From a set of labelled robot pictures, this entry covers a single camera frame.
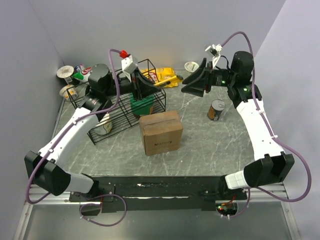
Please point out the green white cassava chips bag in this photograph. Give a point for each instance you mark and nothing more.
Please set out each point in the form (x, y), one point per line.
(83, 76)

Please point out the orange label tin can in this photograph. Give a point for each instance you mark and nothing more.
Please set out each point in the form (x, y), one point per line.
(216, 108)

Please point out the white green bowl container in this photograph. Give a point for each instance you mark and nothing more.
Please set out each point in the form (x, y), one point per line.
(104, 126)

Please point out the white cup brown lid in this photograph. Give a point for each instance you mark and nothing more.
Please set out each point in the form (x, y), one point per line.
(65, 72)

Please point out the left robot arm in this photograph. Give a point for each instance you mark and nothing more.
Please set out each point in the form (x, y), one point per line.
(45, 168)

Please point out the green wrapped round package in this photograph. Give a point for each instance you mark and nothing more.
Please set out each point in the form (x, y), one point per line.
(142, 107)

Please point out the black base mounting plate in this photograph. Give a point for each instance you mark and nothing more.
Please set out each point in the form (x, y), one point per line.
(147, 193)

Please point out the blue white small can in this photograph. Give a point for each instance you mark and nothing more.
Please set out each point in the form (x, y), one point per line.
(78, 68)

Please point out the brown cardboard express box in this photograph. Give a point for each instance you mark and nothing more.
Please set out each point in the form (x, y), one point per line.
(161, 132)

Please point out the black wire rack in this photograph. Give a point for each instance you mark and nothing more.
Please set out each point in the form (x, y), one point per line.
(120, 110)

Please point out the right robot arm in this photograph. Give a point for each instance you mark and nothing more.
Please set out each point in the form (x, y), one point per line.
(271, 163)

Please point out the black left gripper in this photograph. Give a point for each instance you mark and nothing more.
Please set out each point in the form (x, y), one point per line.
(141, 86)

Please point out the yellow utility knife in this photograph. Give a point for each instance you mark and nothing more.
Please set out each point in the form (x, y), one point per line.
(172, 81)

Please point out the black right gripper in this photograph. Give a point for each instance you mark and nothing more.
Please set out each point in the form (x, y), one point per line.
(196, 87)

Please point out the yellow chips bag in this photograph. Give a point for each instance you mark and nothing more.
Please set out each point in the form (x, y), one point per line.
(158, 74)

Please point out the white yogurt cup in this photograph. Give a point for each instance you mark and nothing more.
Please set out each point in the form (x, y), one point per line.
(191, 67)

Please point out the white yellow noodle cup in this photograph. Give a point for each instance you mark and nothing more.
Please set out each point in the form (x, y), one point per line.
(68, 92)

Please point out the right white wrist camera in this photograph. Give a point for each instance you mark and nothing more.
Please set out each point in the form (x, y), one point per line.
(215, 51)

